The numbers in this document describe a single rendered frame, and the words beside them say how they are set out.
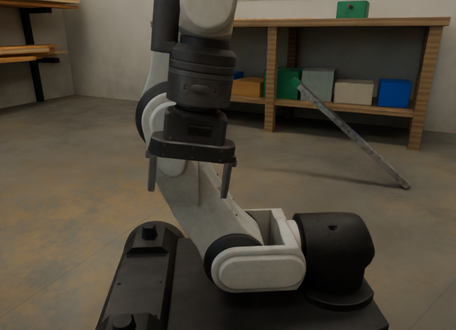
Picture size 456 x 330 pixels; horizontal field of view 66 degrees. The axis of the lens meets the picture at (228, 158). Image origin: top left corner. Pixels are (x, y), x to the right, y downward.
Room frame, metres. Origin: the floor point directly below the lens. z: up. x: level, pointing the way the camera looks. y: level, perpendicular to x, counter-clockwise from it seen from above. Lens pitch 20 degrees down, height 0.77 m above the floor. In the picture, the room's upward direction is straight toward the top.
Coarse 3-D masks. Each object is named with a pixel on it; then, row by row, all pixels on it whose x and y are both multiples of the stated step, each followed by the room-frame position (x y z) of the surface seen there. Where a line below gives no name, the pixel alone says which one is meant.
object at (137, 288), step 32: (320, 224) 0.70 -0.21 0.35; (352, 224) 0.71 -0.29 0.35; (128, 256) 0.80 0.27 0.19; (160, 256) 0.81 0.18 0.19; (192, 256) 0.84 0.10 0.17; (320, 256) 0.66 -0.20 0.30; (352, 256) 0.66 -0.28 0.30; (128, 288) 0.68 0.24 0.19; (160, 288) 0.68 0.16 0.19; (192, 288) 0.71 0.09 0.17; (320, 288) 0.67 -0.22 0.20; (352, 288) 0.66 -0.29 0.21; (128, 320) 0.52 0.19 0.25; (160, 320) 0.58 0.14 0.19; (192, 320) 0.60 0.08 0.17; (224, 320) 0.60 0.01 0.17; (256, 320) 0.60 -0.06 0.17; (288, 320) 0.60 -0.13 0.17; (320, 320) 0.60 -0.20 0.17; (352, 320) 0.60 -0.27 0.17; (384, 320) 0.60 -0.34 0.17
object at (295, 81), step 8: (296, 80) 1.90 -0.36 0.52; (304, 88) 1.88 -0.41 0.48; (312, 96) 1.86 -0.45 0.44; (320, 104) 1.84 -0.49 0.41; (328, 112) 1.83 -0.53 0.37; (336, 120) 1.81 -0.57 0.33; (344, 128) 1.79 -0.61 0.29; (352, 136) 1.77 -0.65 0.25; (360, 136) 1.80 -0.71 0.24; (360, 144) 1.75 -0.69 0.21; (368, 144) 1.78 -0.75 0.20; (368, 152) 1.73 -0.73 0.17; (376, 152) 1.74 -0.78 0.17; (376, 160) 1.72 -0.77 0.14; (384, 160) 1.72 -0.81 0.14; (384, 168) 1.70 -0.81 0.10; (392, 168) 1.69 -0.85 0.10; (392, 176) 1.68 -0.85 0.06; (400, 176) 1.67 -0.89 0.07; (400, 184) 1.66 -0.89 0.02; (408, 184) 1.65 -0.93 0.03
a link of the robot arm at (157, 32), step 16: (160, 0) 0.47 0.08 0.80; (176, 0) 0.47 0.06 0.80; (160, 16) 0.47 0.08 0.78; (176, 16) 0.48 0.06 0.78; (160, 32) 0.47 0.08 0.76; (176, 32) 0.48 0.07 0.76; (192, 32) 0.45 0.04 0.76; (224, 32) 0.45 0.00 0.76; (160, 48) 0.47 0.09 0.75; (176, 48) 0.46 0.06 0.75; (192, 48) 0.45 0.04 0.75; (208, 48) 0.45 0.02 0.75; (224, 48) 0.47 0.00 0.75; (176, 64) 0.45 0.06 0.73; (192, 64) 0.44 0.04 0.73; (208, 64) 0.44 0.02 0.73; (224, 64) 0.45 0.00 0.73
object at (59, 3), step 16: (0, 0) 3.39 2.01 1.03; (16, 0) 3.53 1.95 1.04; (32, 0) 3.68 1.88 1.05; (48, 0) 3.77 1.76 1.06; (64, 0) 3.94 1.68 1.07; (32, 32) 4.10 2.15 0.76; (0, 48) 3.37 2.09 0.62; (16, 48) 3.51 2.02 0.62; (32, 48) 3.60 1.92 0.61; (48, 48) 3.77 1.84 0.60; (32, 64) 4.06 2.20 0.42
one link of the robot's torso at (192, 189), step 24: (144, 120) 0.61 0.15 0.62; (168, 168) 0.61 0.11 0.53; (192, 168) 0.62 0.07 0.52; (168, 192) 0.63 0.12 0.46; (192, 192) 0.64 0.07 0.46; (216, 192) 0.66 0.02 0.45; (192, 216) 0.66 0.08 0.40; (216, 216) 0.66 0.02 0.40; (240, 216) 0.71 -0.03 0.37; (192, 240) 0.66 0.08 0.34; (216, 240) 0.66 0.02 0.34; (240, 240) 0.65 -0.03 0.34
